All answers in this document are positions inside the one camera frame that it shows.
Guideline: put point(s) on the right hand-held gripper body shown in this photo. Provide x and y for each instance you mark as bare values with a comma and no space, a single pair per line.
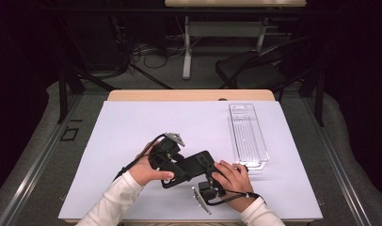
208,192

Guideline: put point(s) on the clear plastic packaging box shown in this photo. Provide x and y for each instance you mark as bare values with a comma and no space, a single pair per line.
247,135

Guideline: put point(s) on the aluminium floor rail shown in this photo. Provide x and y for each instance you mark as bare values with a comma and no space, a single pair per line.
38,160
335,157

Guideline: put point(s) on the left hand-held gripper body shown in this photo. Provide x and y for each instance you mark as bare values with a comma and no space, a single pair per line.
163,153

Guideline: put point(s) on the person's left hand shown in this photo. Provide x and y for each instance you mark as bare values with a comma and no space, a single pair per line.
145,171

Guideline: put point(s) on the round brown table grommet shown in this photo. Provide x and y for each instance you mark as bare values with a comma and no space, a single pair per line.
222,99

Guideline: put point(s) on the white table mat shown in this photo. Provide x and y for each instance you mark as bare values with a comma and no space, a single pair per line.
132,125

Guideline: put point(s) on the person's right hand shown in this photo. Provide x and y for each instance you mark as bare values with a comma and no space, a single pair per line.
234,183

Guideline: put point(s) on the black metal stand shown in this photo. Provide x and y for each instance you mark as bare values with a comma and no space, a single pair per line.
63,94
320,100

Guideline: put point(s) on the white-legged wooden desk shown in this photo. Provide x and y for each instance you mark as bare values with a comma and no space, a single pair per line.
225,29

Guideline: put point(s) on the black folding chair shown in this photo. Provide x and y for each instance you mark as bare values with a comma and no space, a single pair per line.
251,69

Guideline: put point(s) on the black phone case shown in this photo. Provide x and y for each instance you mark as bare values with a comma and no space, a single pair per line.
192,168

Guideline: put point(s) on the wooden table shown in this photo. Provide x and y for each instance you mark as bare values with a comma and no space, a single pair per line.
167,95

